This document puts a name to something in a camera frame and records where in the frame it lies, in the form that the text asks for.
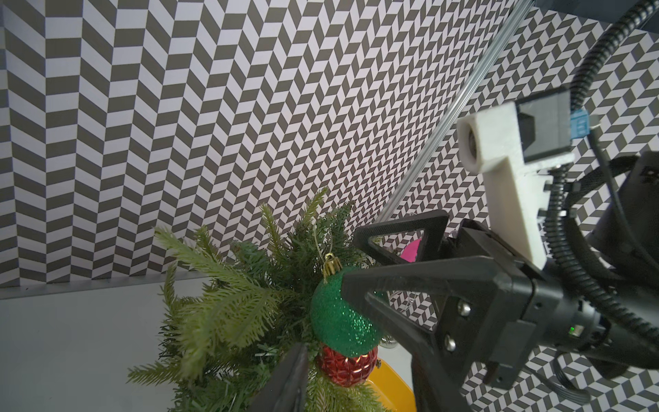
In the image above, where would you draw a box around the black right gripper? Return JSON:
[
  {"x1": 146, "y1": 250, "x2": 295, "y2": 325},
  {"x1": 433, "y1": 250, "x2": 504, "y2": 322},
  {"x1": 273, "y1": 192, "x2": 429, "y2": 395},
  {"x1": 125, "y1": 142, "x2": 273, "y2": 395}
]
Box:
[{"x1": 342, "y1": 209, "x2": 618, "y2": 408}]

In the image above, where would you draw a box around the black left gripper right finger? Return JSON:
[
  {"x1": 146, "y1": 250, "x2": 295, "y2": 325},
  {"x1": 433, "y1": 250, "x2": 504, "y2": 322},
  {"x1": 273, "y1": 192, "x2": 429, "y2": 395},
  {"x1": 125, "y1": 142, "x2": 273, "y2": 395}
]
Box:
[{"x1": 411, "y1": 355, "x2": 471, "y2": 412}]

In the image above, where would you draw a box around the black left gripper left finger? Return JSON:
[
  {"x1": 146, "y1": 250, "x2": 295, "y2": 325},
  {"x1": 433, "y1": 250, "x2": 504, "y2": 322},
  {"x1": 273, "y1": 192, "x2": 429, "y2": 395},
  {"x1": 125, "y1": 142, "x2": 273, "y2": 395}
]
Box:
[{"x1": 248, "y1": 343, "x2": 309, "y2": 412}]

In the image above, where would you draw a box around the red faceted ball ornament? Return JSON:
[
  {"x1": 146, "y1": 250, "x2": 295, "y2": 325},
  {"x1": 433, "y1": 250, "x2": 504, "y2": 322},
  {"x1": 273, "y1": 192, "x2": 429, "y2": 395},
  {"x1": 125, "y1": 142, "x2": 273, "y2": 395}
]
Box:
[{"x1": 316, "y1": 346, "x2": 379, "y2": 388}]

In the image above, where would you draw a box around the green glitter ball ornament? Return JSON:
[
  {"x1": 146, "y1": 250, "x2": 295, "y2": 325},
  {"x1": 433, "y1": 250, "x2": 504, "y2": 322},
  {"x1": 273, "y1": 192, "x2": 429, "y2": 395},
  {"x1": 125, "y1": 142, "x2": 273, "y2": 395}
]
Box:
[{"x1": 310, "y1": 266, "x2": 384, "y2": 358}]

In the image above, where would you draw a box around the small green christmas tree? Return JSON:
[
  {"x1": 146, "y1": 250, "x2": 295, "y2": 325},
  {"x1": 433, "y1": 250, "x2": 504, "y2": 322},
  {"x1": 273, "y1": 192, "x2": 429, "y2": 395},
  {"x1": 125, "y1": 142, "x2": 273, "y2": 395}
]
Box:
[{"x1": 128, "y1": 190, "x2": 384, "y2": 411}]

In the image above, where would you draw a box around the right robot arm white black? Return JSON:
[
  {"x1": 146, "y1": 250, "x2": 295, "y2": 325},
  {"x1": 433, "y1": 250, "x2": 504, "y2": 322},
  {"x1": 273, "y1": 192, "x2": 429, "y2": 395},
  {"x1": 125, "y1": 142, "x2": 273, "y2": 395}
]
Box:
[{"x1": 341, "y1": 1, "x2": 658, "y2": 411}]

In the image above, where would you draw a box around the yellow plastic tray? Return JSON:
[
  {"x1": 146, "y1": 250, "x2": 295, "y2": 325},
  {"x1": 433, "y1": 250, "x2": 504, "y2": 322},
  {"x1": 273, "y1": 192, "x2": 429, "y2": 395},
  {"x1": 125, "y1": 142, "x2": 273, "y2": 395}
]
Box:
[{"x1": 367, "y1": 360, "x2": 417, "y2": 412}]

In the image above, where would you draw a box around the pink plastic wine glass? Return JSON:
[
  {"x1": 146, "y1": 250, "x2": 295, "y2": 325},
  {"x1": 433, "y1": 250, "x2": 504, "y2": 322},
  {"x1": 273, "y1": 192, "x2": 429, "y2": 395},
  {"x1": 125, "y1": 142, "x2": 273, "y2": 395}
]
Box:
[{"x1": 400, "y1": 239, "x2": 421, "y2": 263}]

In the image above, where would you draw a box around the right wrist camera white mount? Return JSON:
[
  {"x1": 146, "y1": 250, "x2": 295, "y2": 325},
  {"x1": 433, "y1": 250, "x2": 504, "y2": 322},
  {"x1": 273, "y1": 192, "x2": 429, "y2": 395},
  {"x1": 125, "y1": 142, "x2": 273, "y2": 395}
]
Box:
[{"x1": 456, "y1": 87, "x2": 575, "y2": 269}]

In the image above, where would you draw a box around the right aluminium corner post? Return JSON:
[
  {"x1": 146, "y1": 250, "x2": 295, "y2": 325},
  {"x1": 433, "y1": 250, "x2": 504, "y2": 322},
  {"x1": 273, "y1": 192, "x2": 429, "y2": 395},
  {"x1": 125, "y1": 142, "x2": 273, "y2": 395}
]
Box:
[{"x1": 374, "y1": 0, "x2": 535, "y2": 222}]

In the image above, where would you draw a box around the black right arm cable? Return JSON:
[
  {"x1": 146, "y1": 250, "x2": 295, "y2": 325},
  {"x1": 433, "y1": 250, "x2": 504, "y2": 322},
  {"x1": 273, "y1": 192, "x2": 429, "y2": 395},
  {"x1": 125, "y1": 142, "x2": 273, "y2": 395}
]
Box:
[{"x1": 545, "y1": 0, "x2": 659, "y2": 351}]

